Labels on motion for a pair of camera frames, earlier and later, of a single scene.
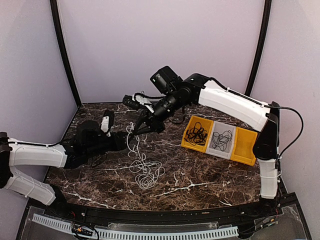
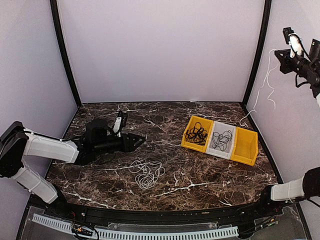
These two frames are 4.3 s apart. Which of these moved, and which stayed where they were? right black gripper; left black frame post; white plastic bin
Moved: right black gripper
Stayed: white plastic bin; left black frame post
